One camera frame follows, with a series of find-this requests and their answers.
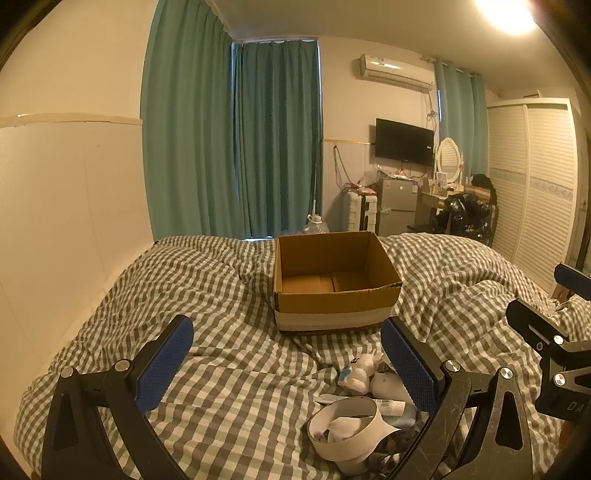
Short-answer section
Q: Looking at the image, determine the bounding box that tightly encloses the black wall television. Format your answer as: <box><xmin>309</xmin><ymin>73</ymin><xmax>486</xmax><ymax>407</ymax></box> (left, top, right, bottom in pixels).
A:
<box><xmin>375</xmin><ymin>118</ymin><xmax>435</xmax><ymax>166</ymax></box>

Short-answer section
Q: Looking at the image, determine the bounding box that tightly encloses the grey checkered blanket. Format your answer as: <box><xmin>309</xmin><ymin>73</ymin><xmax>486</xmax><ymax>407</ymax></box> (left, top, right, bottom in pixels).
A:
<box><xmin>14</xmin><ymin>233</ymin><xmax>591</xmax><ymax>480</ymax></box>

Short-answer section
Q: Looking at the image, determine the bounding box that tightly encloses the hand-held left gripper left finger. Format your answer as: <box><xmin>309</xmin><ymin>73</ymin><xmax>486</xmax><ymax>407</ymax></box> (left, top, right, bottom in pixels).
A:
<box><xmin>42</xmin><ymin>315</ymin><xmax>195</xmax><ymax>480</ymax></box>

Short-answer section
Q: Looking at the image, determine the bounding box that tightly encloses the white oval mirror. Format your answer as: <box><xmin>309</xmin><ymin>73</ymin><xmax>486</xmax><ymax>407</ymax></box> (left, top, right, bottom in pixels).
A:
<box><xmin>434</xmin><ymin>137</ymin><xmax>464</xmax><ymax>185</ymax></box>

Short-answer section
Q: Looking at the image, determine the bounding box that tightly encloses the air conditioner cable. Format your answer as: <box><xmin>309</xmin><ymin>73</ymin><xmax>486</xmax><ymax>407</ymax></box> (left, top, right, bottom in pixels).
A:
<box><xmin>425</xmin><ymin>90</ymin><xmax>439</xmax><ymax>134</ymax></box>

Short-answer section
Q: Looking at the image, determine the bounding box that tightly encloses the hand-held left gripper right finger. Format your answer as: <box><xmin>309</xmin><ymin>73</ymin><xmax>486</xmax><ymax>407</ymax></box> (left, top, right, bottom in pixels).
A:
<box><xmin>379</xmin><ymin>316</ymin><xmax>539</xmax><ymax>480</ymax></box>

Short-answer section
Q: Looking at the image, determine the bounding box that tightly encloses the black plastic bags pile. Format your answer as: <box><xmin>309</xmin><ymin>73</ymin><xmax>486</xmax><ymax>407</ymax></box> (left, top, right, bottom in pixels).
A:
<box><xmin>434</xmin><ymin>191</ymin><xmax>497</xmax><ymax>245</ymax></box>

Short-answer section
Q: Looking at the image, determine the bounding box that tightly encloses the white band loop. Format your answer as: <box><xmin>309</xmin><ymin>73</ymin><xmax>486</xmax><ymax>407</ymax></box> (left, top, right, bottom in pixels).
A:
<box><xmin>307</xmin><ymin>398</ymin><xmax>402</xmax><ymax>476</ymax></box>

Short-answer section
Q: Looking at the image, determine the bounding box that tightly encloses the clear water jug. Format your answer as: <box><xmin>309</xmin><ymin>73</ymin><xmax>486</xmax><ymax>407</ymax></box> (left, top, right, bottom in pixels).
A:
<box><xmin>302</xmin><ymin>215</ymin><xmax>331</xmax><ymax>236</ymax></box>

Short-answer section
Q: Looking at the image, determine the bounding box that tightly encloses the grey mini fridge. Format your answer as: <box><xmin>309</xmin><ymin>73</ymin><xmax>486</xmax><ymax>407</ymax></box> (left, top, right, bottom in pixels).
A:
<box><xmin>376</xmin><ymin>178</ymin><xmax>419</xmax><ymax>237</ymax></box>

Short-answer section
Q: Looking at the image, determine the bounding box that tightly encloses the narrow teal curtain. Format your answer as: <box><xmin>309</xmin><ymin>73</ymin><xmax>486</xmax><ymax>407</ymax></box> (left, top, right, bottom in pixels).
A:
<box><xmin>434</xmin><ymin>60</ymin><xmax>489</xmax><ymax>185</ymax></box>

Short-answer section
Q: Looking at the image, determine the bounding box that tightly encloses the white air conditioner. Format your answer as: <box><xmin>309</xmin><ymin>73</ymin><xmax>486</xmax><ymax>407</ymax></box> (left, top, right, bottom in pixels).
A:
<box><xmin>355</xmin><ymin>54</ymin><xmax>435</xmax><ymax>92</ymax></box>

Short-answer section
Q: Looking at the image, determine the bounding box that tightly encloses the cardboard box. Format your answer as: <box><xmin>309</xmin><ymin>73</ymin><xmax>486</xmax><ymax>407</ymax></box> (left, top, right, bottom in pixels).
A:
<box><xmin>272</xmin><ymin>231</ymin><xmax>403</xmax><ymax>337</ymax></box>

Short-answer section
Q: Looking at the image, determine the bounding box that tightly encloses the white sock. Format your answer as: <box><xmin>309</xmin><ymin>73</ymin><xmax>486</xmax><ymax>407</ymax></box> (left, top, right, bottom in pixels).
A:
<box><xmin>318</xmin><ymin>415</ymin><xmax>370</xmax><ymax>444</ymax></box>

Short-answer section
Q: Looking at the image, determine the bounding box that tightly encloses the black hanging garment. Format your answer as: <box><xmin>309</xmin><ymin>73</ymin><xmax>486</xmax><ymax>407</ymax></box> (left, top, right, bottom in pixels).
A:
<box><xmin>472</xmin><ymin>174</ymin><xmax>497</xmax><ymax>208</ymax></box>

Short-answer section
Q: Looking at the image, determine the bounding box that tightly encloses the white plush toy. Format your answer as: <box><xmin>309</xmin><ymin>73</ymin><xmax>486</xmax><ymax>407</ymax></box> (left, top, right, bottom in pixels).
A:
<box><xmin>337</xmin><ymin>353</ymin><xmax>384</xmax><ymax>394</ymax></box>

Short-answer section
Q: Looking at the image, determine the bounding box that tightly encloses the ceiling light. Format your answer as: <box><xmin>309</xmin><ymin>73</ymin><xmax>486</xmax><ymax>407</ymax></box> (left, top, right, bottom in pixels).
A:
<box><xmin>471</xmin><ymin>0</ymin><xmax>541</xmax><ymax>35</ymax></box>

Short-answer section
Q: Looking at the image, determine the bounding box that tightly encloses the white louvred wardrobe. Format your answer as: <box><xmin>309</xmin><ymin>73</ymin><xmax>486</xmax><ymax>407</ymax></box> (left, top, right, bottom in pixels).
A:
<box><xmin>485</xmin><ymin>97</ymin><xmax>585</xmax><ymax>278</ymax></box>

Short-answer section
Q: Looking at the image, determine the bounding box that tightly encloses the wide teal curtain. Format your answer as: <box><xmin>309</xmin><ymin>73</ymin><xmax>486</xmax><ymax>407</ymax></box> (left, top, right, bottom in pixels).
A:
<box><xmin>141</xmin><ymin>0</ymin><xmax>252</xmax><ymax>241</ymax></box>

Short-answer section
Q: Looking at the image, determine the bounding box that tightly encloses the orange wall cable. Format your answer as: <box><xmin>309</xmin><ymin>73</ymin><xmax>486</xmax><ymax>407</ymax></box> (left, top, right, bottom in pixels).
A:
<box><xmin>333</xmin><ymin>143</ymin><xmax>352</xmax><ymax>195</ymax></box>

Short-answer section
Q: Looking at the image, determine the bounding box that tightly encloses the beige cloth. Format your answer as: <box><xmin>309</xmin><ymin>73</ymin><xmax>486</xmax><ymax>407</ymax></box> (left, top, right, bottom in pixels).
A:
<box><xmin>369</xmin><ymin>369</ymin><xmax>408</xmax><ymax>403</ymax></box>

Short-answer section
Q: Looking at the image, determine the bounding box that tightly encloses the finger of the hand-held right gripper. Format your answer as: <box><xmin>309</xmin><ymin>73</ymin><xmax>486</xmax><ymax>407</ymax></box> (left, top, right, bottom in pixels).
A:
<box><xmin>554</xmin><ymin>263</ymin><xmax>591</xmax><ymax>301</ymax></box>
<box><xmin>505</xmin><ymin>299</ymin><xmax>591</xmax><ymax>388</ymax></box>

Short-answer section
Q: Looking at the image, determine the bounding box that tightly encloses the white squeeze tube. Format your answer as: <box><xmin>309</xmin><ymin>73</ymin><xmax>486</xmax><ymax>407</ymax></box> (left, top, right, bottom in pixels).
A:
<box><xmin>318</xmin><ymin>394</ymin><xmax>419</xmax><ymax>420</ymax></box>

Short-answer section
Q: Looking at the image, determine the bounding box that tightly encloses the wooden dressing table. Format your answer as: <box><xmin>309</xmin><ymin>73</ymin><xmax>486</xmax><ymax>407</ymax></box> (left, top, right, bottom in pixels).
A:
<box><xmin>416</xmin><ymin>185</ymin><xmax>490</xmax><ymax>232</ymax></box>

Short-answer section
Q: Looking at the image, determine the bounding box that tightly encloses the white ribbed suitcase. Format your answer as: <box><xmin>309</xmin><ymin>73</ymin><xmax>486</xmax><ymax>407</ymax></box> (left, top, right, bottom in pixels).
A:
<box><xmin>344</xmin><ymin>193</ymin><xmax>378</xmax><ymax>232</ymax></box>

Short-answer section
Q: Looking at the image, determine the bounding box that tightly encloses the teal window curtain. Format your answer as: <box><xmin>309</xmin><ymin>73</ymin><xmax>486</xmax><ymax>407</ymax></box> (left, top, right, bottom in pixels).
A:
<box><xmin>231</xmin><ymin>39</ymin><xmax>324</xmax><ymax>241</ymax></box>

